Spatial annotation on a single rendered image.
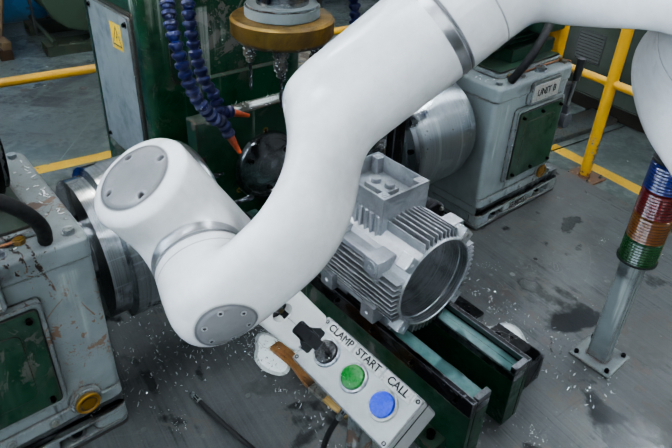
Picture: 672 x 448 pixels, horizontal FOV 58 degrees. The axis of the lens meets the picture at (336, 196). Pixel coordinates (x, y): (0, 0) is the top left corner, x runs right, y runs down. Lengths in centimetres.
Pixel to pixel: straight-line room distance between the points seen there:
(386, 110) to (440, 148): 78
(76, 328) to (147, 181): 48
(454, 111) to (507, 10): 81
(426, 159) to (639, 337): 53
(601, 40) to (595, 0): 387
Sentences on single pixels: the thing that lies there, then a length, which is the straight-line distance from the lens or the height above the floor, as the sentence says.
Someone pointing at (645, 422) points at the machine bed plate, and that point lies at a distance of 118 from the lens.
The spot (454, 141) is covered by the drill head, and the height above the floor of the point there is 107.
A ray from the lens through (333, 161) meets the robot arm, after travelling 44.
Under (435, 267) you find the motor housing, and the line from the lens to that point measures 105.
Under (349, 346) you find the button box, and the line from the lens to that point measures 76.
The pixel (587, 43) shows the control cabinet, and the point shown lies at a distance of 442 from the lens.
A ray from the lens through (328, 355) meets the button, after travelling 75.
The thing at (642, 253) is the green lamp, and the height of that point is 106.
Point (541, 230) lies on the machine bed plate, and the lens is 154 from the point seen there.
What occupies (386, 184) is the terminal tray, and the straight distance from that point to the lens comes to 96.
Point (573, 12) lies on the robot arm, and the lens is 50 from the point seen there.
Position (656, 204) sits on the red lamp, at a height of 115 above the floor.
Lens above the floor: 162
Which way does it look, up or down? 32 degrees down
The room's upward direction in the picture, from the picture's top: 3 degrees clockwise
